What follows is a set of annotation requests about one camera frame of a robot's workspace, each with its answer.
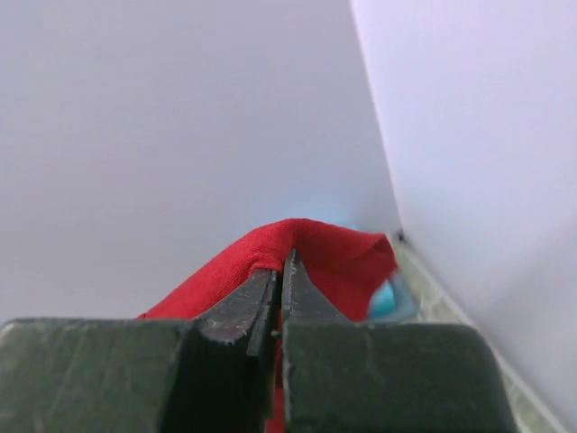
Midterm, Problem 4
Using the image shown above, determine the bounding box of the red t shirt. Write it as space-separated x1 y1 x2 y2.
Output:
141 218 403 432

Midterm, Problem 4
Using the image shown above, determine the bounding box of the light turquoise folded shirt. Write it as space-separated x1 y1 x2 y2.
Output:
367 281 397 320

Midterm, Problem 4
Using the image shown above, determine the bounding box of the grey blue folded shirt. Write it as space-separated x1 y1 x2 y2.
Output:
374 273 419 323

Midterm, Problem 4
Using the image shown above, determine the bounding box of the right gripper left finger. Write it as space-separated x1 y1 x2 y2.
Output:
196 270 278 361

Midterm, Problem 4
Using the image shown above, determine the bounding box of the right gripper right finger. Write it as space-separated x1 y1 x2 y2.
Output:
281 249 350 323

